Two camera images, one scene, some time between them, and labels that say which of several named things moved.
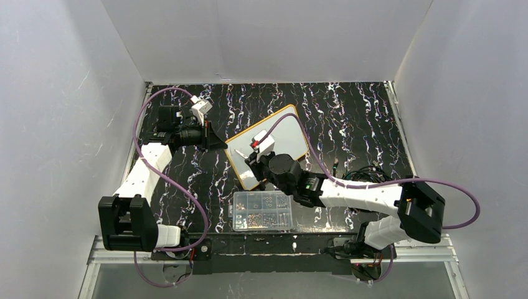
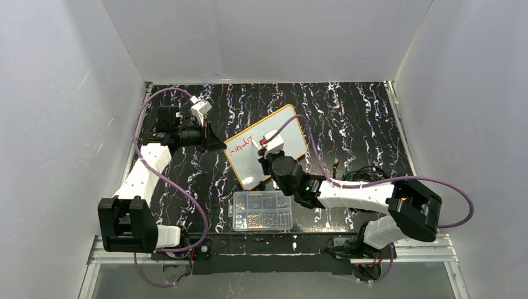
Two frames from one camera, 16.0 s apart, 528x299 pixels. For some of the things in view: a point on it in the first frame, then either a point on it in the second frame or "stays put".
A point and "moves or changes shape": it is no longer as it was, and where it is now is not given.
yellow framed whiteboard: [289, 139] stays put
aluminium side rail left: [135, 136] stays put
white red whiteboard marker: [241, 154] moves or changes shape
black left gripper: [207, 135] stays put
